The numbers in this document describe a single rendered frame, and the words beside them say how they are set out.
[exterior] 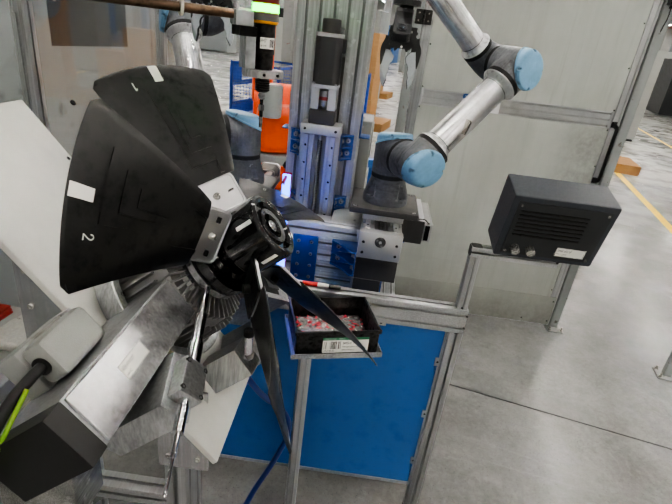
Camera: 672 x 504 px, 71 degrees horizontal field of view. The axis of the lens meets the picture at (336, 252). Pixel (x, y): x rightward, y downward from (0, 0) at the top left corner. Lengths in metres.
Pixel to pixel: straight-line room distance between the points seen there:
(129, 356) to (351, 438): 1.15
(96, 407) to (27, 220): 0.36
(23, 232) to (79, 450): 0.38
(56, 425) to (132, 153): 0.32
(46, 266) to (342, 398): 1.05
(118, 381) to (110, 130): 0.31
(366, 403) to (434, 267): 1.50
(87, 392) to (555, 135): 2.58
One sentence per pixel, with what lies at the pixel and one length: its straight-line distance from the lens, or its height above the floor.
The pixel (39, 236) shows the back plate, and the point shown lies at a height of 1.20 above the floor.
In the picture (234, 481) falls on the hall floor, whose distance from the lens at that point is 1.98.
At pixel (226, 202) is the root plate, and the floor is 1.24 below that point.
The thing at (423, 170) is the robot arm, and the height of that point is 1.20.
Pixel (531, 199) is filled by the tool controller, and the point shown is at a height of 1.22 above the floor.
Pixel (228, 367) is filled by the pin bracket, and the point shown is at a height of 0.95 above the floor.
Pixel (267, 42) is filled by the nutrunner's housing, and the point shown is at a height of 1.51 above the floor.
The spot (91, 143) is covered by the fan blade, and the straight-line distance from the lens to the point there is 0.62.
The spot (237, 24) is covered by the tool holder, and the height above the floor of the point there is 1.53.
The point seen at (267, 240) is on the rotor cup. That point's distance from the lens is 0.78.
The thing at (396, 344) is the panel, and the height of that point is 0.70.
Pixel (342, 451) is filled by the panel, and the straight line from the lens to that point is 1.78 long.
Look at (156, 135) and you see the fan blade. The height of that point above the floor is 1.34.
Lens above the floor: 1.54
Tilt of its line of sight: 25 degrees down
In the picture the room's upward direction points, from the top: 7 degrees clockwise
